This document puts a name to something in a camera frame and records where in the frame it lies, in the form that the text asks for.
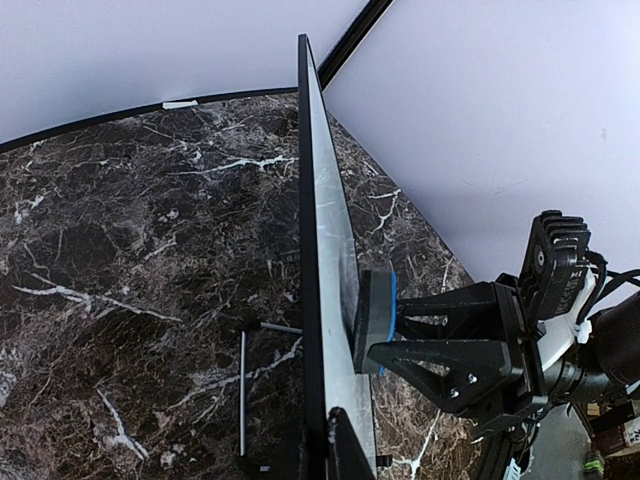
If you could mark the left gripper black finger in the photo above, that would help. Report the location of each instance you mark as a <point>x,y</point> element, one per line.
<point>346,458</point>

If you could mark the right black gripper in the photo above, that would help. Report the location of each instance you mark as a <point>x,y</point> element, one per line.
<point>496,376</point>

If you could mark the blue whiteboard eraser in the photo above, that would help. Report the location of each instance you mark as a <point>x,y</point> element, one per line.
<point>375,318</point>

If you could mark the white whiteboard with black frame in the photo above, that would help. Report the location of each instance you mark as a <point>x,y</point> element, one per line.
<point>329,282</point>

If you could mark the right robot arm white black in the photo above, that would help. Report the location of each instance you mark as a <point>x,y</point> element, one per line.
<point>581,362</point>

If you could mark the metal whiteboard easel stand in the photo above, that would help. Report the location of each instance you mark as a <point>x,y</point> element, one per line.
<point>245,463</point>

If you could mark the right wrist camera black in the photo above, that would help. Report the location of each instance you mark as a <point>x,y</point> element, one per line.
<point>556,265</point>

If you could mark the right black frame post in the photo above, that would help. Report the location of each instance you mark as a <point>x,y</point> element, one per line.
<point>350,40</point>

